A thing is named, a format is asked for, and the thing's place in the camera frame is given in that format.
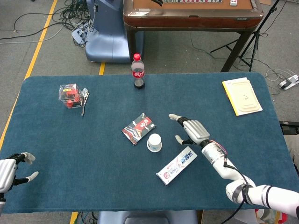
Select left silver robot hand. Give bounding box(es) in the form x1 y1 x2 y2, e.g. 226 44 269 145
0 152 40 193

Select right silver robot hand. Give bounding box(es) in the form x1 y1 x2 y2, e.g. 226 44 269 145
168 113 211 147

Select white paper cup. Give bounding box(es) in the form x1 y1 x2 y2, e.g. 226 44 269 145
147 133 163 153

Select white toothpaste box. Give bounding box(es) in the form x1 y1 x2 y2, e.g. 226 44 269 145
156 146 198 186

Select yellow notepad with cream lid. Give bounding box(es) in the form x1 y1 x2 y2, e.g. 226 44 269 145
221 77 263 117

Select cola bottle with red cap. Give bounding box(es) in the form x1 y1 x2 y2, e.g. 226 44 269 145
131 53 146 90

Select blue felt table cloth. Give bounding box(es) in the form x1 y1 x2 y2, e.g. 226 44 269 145
0 72 299 214

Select clear box with red parts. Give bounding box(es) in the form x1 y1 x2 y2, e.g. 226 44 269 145
58 83 83 110

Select blue grey robot torso base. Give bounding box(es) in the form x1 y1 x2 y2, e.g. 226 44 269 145
97 210 199 224

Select white power strip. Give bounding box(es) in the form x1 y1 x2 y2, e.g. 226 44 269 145
71 23 94 46
277 74 299 91

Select silver metal spoon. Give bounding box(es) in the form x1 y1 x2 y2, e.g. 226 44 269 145
80 88 90 117

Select brown mahjong table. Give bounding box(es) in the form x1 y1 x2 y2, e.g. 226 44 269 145
123 0 264 73

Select black tripod stand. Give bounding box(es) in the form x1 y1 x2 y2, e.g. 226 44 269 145
210 0 281 72

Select row of mahjong tiles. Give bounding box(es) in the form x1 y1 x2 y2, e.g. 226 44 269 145
163 0 223 4

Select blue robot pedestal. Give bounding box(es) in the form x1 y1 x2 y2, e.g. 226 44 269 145
85 0 144 63

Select black floor cable bundle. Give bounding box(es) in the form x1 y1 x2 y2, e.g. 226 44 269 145
0 0 94 49

